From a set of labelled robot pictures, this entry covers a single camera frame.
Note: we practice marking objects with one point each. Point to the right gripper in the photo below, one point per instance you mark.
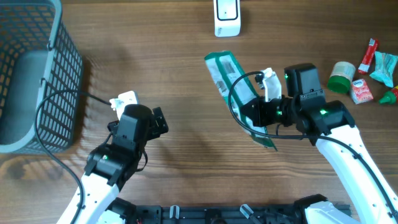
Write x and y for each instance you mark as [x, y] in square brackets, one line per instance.
[257, 116]

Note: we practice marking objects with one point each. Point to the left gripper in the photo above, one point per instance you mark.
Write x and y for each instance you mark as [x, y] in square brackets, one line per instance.
[154, 131]

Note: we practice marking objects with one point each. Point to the green 3M gloves packet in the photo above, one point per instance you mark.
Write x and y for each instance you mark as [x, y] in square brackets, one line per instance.
[225, 69]

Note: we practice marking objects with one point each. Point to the green lid jar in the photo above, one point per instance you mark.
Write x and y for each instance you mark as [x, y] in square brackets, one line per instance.
[341, 77]

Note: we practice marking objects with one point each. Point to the red tissue packet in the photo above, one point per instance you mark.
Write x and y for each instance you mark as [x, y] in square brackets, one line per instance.
[360, 92]

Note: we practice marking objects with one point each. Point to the red sachet stick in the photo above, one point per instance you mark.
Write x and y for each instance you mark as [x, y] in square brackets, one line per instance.
[368, 56]

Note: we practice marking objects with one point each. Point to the red yellow sauce bottle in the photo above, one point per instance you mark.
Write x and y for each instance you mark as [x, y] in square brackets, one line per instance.
[390, 97]

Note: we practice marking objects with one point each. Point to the teal wipes packet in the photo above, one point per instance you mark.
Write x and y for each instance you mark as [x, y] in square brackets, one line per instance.
[384, 68]

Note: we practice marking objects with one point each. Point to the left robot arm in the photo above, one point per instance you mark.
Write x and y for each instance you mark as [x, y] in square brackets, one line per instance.
[111, 165]

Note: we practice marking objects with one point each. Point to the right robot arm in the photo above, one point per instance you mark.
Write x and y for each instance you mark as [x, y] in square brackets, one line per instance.
[331, 129]

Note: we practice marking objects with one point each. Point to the white barcode scanner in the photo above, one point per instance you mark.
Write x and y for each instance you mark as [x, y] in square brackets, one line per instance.
[227, 17]

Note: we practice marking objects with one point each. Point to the grey plastic mesh basket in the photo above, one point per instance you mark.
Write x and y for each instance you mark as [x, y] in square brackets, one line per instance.
[41, 70]

